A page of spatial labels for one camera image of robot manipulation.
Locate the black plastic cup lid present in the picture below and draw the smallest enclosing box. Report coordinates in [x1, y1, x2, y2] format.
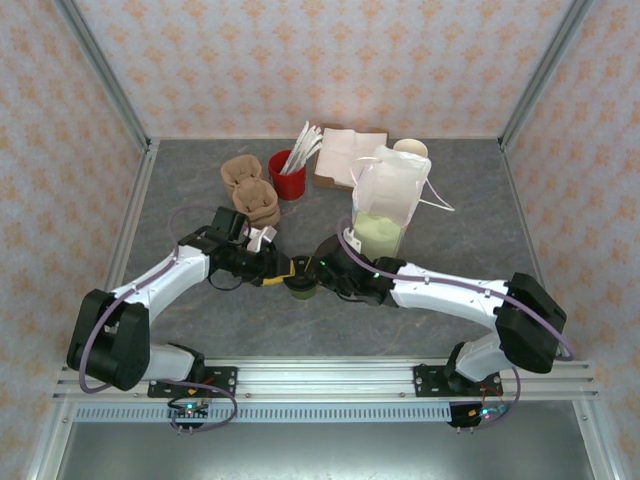
[288, 254, 316, 284]

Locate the dark paper coffee cup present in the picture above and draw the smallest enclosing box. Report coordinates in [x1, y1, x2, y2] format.
[282, 274, 319, 302]

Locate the painted paper carry bag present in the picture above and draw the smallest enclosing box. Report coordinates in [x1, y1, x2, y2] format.
[349, 144, 456, 261]

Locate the brown pulp cup carrier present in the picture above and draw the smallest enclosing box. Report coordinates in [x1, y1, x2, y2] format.
[220, 157, 265, 201]
[232, 179, 281, 229]

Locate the red straw bucket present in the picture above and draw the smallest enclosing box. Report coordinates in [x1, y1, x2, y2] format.
[268, 149, 308, 201]

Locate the cardboard napkin box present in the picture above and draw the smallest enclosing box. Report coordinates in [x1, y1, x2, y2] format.
[313, 123, 390, 192]

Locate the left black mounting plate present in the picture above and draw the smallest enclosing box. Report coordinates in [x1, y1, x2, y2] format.
[147, 366, 239, 400]

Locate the black mounting plate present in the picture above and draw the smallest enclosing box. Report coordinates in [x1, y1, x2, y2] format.
[147, 366, 239, 400]
[413, 364, 501, 400]

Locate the white napkin stack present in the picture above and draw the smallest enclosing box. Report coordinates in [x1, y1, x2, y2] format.
[315, 127, 389, 184]

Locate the white wrapped straw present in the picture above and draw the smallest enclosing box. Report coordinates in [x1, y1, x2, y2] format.
[289, 139, 325, 174]
[287, 124, 321, 174]
[282, 119, 312, 174]

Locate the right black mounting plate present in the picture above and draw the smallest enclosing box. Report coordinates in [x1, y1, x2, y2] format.
[413, 364, 501, 400]

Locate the paper cup stack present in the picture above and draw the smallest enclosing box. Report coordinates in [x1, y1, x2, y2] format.
[393, 137, 429, 159]

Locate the left controller board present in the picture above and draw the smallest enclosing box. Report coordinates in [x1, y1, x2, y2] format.
[167, 399, 211, 432]

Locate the controller board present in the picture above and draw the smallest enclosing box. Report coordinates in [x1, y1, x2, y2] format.
[449, 402, 511, 432]
[167, 399, 211, 432]

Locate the right controller board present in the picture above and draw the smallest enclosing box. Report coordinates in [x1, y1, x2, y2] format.
[449, 402, 511, 432]

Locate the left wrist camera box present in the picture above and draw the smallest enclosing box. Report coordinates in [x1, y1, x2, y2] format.
[247, 225, 277, 254]

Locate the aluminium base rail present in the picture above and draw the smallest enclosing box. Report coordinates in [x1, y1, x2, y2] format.
[53, 357, 599, 401]

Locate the slotted grey cable duct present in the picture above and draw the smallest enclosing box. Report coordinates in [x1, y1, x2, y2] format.
[73, 403, 454, 424]

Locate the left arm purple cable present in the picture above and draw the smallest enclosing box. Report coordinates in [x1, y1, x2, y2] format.
[78, 204, 240, 434]

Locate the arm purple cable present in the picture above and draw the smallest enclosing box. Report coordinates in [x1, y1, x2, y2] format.
[78, 204, 240, 434]
[337, 214, 576, 432]

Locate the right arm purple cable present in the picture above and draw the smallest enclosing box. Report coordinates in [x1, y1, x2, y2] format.
[337, 214, 576, 432]

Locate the left aluminium frame post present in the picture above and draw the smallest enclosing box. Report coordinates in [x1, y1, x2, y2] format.
[52, 0, 154, 156]

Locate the aluminium frame post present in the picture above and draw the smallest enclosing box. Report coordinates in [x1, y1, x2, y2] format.
[52, 0, 154, 156]
[499, 0, 599, 151]

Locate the right aluminium frame post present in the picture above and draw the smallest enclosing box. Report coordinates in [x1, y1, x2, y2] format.
[499, 0, 599, 151]

